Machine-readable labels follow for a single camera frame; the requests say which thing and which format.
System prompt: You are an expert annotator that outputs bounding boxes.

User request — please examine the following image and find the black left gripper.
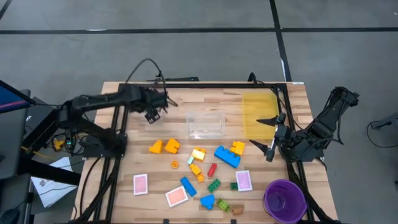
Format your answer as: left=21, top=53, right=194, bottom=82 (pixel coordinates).
left=136, top=85, right=170, bottom=124

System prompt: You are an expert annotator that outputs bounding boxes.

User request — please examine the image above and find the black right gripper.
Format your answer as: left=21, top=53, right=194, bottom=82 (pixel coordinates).
left=248, top=112, right=295, bottom=162

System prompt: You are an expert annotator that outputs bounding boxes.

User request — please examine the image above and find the yellow wedge single-stud block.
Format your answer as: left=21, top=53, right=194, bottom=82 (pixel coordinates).
left=149, top=139, right=164, bottom=155

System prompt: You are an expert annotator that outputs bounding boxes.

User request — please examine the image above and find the big blue four-stud block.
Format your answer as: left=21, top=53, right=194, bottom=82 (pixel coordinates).
left=213, top=145, right=242, bottom=169

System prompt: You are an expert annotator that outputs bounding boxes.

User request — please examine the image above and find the pink card deck box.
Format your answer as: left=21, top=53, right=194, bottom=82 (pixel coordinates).
left=132, top=173, right=149, bottom=197

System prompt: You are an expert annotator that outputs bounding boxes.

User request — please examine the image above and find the orange-red card deck box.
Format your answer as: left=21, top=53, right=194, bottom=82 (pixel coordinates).
left=164, top=185, right=190, bottom=208

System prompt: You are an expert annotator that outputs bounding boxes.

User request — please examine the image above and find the yellow translucent bin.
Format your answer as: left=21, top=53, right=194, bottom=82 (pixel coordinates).
left=241, top=91, right=280, bottom=141

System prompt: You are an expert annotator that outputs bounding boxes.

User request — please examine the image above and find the black flat bar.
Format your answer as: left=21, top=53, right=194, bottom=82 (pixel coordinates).
left=164, top=76, right=200, bottom=83

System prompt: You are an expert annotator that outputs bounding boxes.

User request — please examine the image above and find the purple-pink card deck box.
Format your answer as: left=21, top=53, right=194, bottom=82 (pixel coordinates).
left=234, top=169, right=254, bottom=192

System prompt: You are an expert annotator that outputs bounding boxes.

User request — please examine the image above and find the red brick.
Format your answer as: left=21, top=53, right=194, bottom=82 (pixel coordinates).
left=206, top=162, right=219, bottom=179

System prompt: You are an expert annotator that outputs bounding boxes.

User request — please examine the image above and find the purple plastic bucket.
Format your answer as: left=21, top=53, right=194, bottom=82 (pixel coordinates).
left=262, top=178, right=308, bottom=224

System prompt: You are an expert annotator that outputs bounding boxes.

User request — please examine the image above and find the blue long flat brick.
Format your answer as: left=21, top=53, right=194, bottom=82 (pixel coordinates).
left=180, top=176, right=198, bottom=198

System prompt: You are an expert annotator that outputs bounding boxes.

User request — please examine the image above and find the lime green brick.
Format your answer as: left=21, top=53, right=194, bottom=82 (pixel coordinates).
left=216, top=198, right=232, bottom=213

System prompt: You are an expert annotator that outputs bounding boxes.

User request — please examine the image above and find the black device with green light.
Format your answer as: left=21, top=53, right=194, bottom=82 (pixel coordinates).
left=63, top=121, right=75, bottom=155

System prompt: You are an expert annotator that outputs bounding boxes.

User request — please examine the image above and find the blue single-stud block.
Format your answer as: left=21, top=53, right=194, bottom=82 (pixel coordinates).
left=199, top=194, right=216, bottom=211

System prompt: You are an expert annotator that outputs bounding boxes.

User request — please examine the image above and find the black equipment case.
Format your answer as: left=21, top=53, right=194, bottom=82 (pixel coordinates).
left=21, top=96, right=68, bottom=150

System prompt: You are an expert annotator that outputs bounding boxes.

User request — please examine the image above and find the white paper sheet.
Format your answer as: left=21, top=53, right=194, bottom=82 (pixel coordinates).
left=30, top=156, right=78, bottom=208

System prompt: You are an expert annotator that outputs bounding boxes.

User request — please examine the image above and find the black desk beam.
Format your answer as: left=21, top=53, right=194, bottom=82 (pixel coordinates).
left=17, top=155, right=82, bottom=187

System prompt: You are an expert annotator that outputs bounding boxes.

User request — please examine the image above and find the computer monitor with blue screen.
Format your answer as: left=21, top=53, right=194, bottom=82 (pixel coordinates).
left=0, top=79, right=37, bottom=181

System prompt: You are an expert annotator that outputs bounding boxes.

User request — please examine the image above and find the dark computer mouse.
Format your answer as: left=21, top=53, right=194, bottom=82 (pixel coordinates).
left=0, top=207, right=20, bottom=224

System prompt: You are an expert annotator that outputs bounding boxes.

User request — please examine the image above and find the black left wrist camera cable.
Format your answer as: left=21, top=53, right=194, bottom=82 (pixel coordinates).
left=125, top=57, right=179, bottom=108

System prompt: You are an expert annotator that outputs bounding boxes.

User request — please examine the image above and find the black table edge cable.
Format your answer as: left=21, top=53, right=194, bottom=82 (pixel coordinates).
left=247, top=72, right=274, bottom=91

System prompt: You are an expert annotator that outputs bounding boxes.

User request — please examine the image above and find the black metal table frame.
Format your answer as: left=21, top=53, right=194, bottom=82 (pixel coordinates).
left=71, top=81, right=343, bottom=224

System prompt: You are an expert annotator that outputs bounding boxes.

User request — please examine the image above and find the black arm base cable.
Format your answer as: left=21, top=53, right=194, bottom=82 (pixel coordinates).
left=79, top=156, right=103, bottom=218

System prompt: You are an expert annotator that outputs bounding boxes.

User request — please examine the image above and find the yellow cable connector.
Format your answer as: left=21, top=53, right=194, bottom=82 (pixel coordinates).
left=52, top=138, right=65, bottom=152

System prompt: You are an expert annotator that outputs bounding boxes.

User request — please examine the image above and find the black floor cable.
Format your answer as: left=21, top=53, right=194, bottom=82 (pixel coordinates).
left=366, top=119, right=398, bottom=149

